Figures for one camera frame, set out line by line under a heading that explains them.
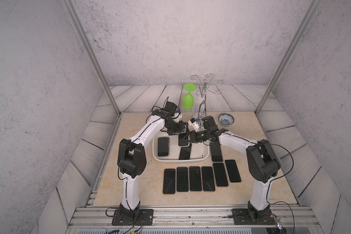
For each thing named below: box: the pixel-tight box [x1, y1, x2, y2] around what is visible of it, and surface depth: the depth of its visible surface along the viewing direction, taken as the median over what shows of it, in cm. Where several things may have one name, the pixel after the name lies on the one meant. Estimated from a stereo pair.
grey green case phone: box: [177, 133, 191, 147], surface depth 89 cm
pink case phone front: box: [201, 166, 216, 192], surface depth 88 cm
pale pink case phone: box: [212, 162, 230, 188], surface depth 88 cm
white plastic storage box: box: [152, 132, 210, 163], surface depth 97 cm
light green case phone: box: [176, 166, 189, 192], surface depth 88 cm
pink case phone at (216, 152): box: [209, 140, 223, 163], surface depth 98 cm
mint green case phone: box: [157, 136, 170, 157], surface depth 100 cm
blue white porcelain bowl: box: [217, 113, 235, 127], surface depth 116 cm
